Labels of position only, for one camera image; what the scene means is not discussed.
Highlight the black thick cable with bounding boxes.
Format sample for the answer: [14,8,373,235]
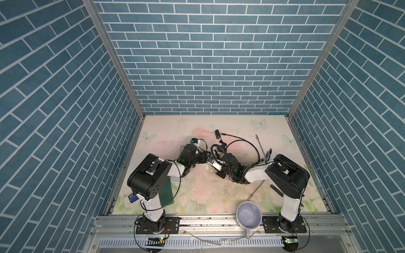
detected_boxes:
[220,132,261,167]

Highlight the black power adapter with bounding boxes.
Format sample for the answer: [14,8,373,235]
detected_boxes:
[211,144,226,163]
[214,129,227,146]

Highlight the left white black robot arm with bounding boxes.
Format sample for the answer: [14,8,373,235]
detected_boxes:
[127,144,211,223]

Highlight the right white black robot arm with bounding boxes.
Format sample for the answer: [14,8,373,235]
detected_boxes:
[208,153,310,222]

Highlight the lavender mug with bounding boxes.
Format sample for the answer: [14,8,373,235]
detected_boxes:
[236,201,262,239]

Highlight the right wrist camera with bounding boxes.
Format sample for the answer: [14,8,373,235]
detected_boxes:
[207,157,222,171]

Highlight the grey ethernet cable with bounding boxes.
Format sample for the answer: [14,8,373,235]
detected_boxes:
[246,134,267,201]

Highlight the green network switch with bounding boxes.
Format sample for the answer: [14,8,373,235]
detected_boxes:
[159,178,174,206]

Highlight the green handled pliers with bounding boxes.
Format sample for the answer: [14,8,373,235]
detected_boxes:
[270,184,284,197]

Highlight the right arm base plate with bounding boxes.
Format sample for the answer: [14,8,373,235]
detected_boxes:
[262,215,307,234]

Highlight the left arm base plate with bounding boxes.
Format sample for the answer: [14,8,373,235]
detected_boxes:
[135,216,180,235]

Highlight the aluminium frame rail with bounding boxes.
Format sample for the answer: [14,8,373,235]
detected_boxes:
[83,213,361,253]

